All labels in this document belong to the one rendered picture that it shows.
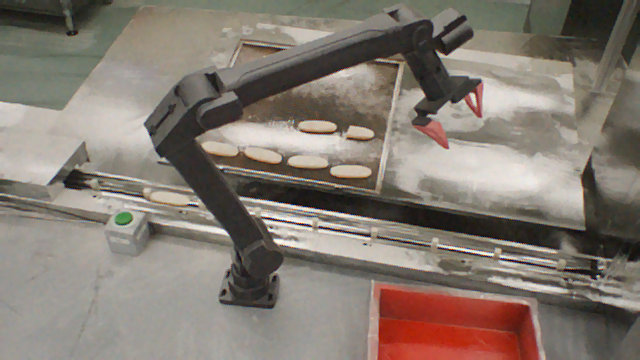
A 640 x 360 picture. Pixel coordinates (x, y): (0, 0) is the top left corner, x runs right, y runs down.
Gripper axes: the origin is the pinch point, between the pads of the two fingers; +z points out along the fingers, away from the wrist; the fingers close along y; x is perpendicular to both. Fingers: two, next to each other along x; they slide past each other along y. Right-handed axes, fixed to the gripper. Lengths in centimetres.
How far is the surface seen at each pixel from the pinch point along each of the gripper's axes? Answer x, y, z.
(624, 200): 12.6, -16.9, 30.5
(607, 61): -41, -80, 42
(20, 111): -106, 64, -46
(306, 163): -41.1, 18.7, 0.5
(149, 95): -98, 32, -28
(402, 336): -2.5, 33.5, 27.3
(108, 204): -54, 61, -20
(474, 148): -27.2, -16.2, 22.4
